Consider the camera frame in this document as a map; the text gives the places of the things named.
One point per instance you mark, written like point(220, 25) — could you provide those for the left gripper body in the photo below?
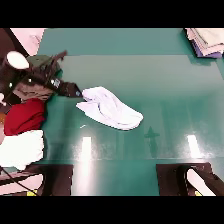
point(69, 90)

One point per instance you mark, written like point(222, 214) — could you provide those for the white T-shirt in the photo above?
point(108, 108)

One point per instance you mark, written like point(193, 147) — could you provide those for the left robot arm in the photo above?
point(17, 60)

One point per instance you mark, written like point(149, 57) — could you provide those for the brown garment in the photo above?
point(32, 92)

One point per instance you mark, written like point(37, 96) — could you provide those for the green garment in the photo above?
point(37, 60)

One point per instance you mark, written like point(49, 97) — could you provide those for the red garment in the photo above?
point(25, 116)

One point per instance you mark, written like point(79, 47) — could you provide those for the white garment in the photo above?
point(21, 148)

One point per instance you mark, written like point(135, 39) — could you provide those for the purple garment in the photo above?
point(208, 54)

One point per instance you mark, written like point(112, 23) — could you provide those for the cream garment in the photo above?
point(208, 36)

